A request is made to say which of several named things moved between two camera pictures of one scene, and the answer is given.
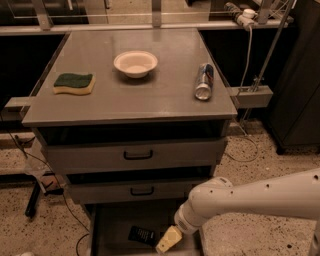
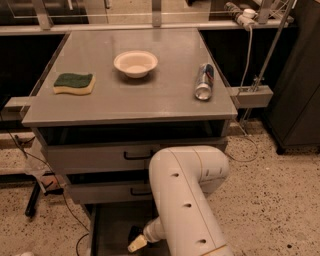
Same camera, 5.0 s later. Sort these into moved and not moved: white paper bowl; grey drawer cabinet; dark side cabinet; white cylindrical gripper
Moved: white cylindrical gripper
Not moved: white paper bowl; grey drawer cabinet; dark side cabinet
